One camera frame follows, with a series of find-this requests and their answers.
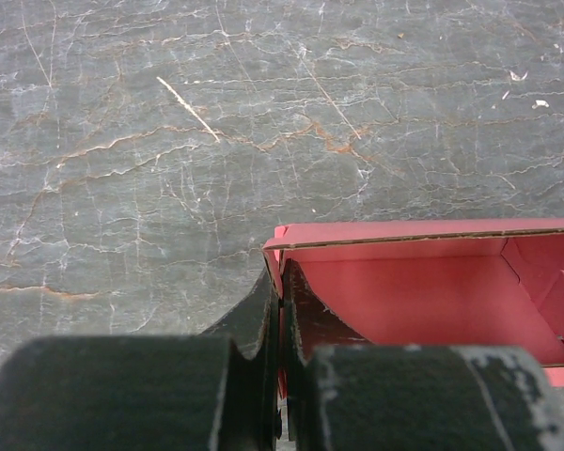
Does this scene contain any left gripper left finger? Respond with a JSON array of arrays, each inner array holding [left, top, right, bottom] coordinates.
[[0, 272, 282, 450]]

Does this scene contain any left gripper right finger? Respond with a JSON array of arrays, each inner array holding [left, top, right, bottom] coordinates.
[[282, 261, 564, 450]]

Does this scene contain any pink paper box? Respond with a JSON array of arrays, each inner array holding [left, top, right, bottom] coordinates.
[[262, 218, 564, 387]]

